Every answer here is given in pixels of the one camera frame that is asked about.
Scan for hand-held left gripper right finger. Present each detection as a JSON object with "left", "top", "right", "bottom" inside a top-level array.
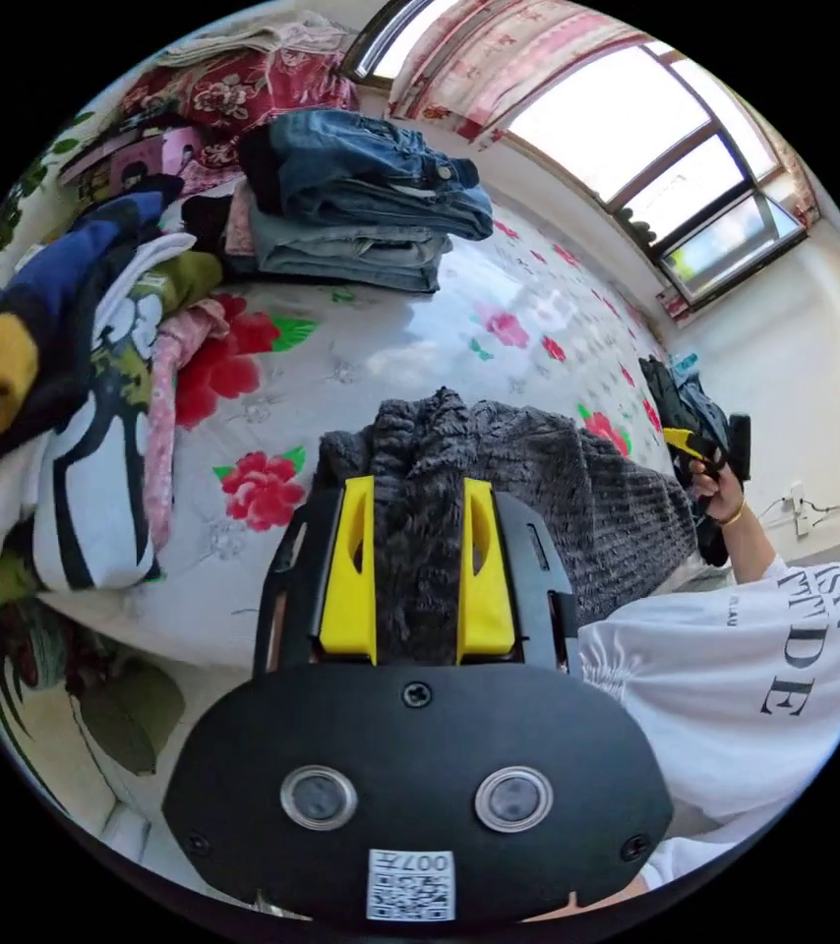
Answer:
[{"left": 454, "top": 477, "right": 515, "bottom": 666}]

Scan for window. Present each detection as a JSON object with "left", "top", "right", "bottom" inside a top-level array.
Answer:
[
  {"left": 340, "top": 0, "right": 459, "bottom": 83},
  {"left": 507, "top": 37, "right": 810, "bottom": 305}
]

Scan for red floral folded quilt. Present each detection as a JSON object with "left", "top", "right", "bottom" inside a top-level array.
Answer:
[{"left": 121, "top": 28, "right": 360, "bottom": 177}]

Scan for pile of folded jeans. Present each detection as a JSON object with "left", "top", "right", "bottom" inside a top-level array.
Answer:
[{"left": 224, "top": 108, "right": 497, "bottom": 295}]

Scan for red patterned curtain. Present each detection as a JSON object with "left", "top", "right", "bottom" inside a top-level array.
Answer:
[{"left": 387, "top": 0, "right": 659, "bottom": 143}]

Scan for person's body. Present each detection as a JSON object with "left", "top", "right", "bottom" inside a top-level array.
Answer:
[{"left": 575, "top": 554, "right": 840, "bottom": 895}]

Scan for person's right forearm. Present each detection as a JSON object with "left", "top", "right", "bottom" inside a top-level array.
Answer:
[{"left": 718, "top": 502, "right": 790, "bottom": 588}]

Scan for gray wool pants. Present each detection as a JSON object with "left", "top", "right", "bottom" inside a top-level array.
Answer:
[{"left": 314, "top": 386, "right": 703, "bottom": 667}]

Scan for pile of dark clothes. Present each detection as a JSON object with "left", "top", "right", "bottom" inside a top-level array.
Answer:
[{"left": 637, "top": 352, "right": 733, "bottom": 447}]

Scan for pile of colourful clothes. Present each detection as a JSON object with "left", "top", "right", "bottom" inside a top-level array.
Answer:
[{"left": 0, "top": 188, "right": 233, "bottom": 595}]

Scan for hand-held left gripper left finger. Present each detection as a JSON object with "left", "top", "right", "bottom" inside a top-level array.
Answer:
[{"left": 319, "top": 475, "right": 379, "bottom": 666}]

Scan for pink printed pillow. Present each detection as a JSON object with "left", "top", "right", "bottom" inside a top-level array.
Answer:
[{"left": 58, "top": 125, "right": 209, "bottom": 202}]

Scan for person's right hand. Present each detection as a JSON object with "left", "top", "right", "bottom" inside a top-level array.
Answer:
[{"left": 690, "top": 460, "right": 750, "bottom": 526}]

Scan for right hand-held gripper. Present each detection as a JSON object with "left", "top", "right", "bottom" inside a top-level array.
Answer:
[{"left": 661, "top": 425, "right": 734, "bottom": 569}]

